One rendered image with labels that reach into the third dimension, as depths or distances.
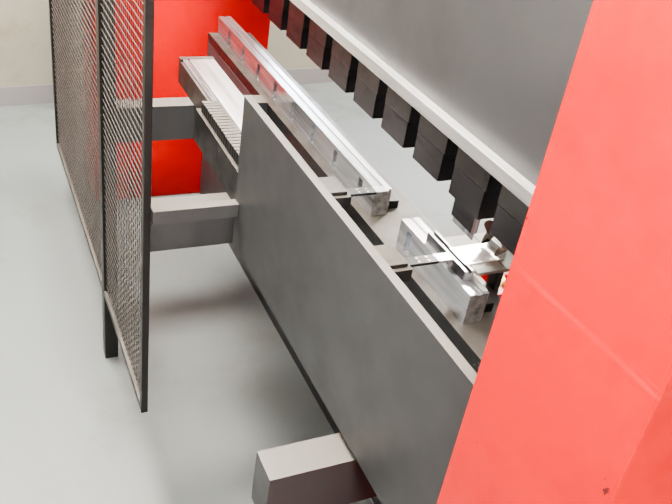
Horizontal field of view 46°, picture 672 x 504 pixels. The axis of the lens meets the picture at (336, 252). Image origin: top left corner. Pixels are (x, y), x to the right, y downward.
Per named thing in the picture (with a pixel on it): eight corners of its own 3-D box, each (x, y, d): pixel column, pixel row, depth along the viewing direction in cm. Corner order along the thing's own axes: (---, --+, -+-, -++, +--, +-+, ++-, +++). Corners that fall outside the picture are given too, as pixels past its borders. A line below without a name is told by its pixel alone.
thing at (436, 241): (471, 279, 213) (474, 270, 211) (462, 280, 212) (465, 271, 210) (435, 239, 228) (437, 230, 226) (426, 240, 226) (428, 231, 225)
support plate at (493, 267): (556, 264, 221) (557, 261, 221) (477, 276, 211) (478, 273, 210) (519, 230, 235) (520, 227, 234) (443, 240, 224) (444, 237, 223)
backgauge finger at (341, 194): (395, 203, 239) (398, 189, 237) (315, 211, 229) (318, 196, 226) (377, 184, 248) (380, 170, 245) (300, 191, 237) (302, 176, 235)
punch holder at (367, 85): (397, 118, 246) (407, 67, 237) (372, 119, 242) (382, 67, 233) (375, 98, 257) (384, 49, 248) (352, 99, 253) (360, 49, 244)
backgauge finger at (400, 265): (459, 274, 211) (463, 258, 209) (372, 286, 201) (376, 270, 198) (437, 249, 220) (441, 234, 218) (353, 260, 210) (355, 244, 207)
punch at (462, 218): (474, 240, 209) (483, 208, 203) (468, 240, 208) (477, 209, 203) (455, 220, 216) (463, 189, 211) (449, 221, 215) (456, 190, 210)
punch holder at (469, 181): (505, 217, 201) (523, 159, 192) (477, 220, 198) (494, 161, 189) (474, 188, 212) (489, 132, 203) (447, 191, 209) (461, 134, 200)
